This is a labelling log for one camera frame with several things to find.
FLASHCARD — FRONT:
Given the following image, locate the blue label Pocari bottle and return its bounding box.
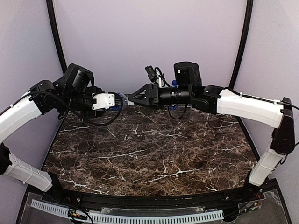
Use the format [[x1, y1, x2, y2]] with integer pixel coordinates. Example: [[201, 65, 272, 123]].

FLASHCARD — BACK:
[[109, 92, 134, 111]]

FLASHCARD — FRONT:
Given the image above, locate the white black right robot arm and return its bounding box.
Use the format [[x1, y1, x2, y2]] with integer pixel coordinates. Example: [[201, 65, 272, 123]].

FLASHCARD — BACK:
[[128, 62, 297, 187]]

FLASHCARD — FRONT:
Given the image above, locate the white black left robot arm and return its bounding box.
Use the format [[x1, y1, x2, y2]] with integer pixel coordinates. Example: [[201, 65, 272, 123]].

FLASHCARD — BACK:
[[0, 63, 134, 193]]

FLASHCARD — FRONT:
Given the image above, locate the blue cap water bottle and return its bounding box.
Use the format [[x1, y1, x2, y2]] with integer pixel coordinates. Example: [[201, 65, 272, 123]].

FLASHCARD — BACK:
[[168, 80, 178, 112]]

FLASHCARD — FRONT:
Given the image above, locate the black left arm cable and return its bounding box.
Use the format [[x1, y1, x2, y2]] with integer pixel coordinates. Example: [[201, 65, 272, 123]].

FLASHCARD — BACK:
[[30, 91, 123, 127]]

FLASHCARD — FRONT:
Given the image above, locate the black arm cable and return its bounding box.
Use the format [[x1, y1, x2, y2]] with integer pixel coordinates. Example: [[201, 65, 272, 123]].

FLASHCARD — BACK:
[[167, 104, 187, 120], [30, 91, 123, 127]]

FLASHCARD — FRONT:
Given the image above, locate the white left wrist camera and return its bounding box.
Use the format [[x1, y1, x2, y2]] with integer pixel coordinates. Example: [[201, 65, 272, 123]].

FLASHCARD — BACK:
[[92, 92, 115, 110]]

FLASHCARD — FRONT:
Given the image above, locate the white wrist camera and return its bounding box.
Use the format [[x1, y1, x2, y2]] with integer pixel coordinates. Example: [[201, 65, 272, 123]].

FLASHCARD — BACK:
[[92, 92, 115, 110], [145, 65, 166, 88]]

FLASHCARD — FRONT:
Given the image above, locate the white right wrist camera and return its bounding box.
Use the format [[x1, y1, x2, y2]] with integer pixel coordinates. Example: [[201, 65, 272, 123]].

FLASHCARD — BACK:
[[145, 65, 166, 88]]

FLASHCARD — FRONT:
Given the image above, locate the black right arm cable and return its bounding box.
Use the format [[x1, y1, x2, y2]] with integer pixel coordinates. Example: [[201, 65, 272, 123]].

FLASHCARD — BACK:
[[167, 104, 187, 120]]

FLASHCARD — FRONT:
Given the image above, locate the black front frame rail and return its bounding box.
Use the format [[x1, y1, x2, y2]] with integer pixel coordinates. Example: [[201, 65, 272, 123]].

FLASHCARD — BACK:
[[43, 177, 267, 211]]

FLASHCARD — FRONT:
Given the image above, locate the white slotted cable duct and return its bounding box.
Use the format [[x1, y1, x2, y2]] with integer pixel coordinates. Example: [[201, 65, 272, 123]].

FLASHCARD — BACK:
[[30, 199, 224, 224]]

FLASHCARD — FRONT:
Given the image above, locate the black left corner frame post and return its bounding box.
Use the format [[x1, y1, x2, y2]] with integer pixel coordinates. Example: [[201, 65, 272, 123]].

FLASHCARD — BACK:
[[46, 0, 67, 73]]

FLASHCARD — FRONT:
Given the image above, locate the black corner frame post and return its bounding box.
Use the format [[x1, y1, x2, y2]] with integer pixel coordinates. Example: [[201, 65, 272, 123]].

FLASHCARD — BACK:
[[229, 0, 254, 89], [46, 0, 67, 73]]

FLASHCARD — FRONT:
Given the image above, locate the black right corner frame post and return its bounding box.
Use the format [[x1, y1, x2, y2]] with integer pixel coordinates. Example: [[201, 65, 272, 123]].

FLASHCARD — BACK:
[[229, 0, 254, 89]]

